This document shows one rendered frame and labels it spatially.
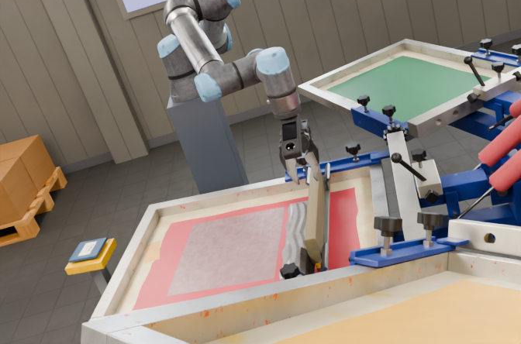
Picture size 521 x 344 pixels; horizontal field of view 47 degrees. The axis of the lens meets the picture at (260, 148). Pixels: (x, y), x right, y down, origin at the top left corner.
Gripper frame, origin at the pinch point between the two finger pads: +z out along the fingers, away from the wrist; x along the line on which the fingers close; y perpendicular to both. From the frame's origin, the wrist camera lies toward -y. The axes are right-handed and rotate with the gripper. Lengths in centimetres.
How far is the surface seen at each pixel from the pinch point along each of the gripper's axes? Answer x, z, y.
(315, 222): -0.9, 6.8, -10.5
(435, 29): -72, 81, 368
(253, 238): 20.4, 16.9, 3.5
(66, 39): 210, -5, 303
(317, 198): -1.1, 6.8, 1.0
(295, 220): 8.2, 16.3, 7.7
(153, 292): 47, 17, -14
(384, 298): -19, -15, -69
